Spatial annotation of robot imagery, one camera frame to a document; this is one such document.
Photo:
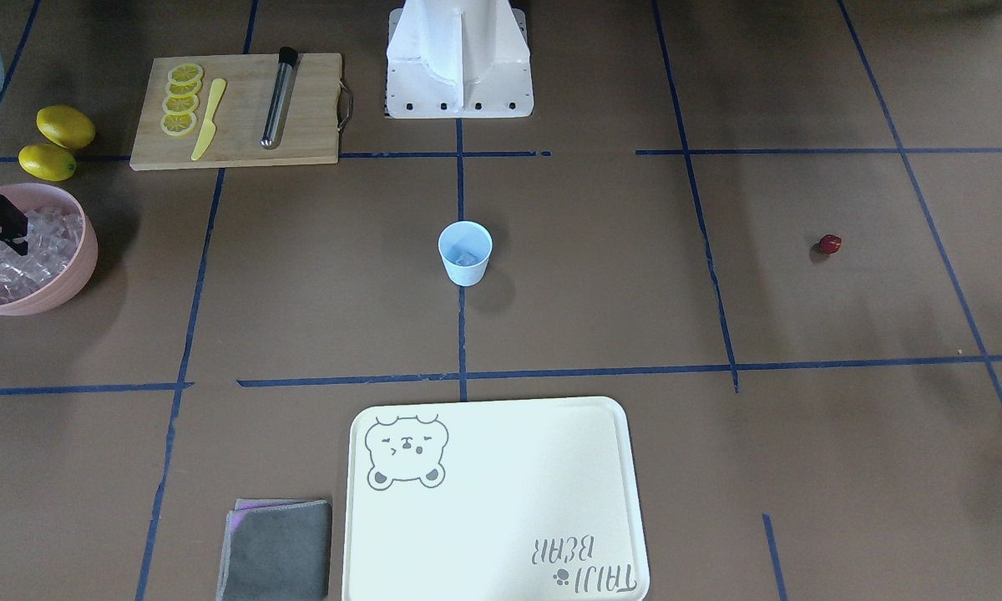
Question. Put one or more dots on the grey folded cloth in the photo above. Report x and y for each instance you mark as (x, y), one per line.
(276, 549)

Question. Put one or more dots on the red strawberry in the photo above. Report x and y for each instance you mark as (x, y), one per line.
(829, 244)

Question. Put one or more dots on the lemon slice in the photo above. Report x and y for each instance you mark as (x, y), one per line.
(185, 73)
(183, 89)
(178, 124)
(181, 105)

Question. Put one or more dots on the wooden cutting board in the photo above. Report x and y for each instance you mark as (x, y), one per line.
(309, 132)

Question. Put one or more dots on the steel muddler black tip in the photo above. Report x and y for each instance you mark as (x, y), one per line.
(287, 59)

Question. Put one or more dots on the whole lemon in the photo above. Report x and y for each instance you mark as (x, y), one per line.
(66, 127)
(47, 162)

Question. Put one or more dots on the cream bear tray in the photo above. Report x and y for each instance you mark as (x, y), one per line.
(494, 500)

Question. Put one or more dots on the yellow plastic knife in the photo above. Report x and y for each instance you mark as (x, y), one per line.
(208, 128)

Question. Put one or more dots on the light blue cup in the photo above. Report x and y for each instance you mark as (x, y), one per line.
(465, 247)

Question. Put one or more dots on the pink bowl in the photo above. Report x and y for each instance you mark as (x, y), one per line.
(30, 196)

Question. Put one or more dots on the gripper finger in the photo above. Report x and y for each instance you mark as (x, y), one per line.
(20, 246)

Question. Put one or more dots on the clear ice cubes pile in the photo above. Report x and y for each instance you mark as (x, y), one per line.
(53, 239)

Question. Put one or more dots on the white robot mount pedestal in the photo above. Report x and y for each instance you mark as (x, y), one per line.
(458, 60)

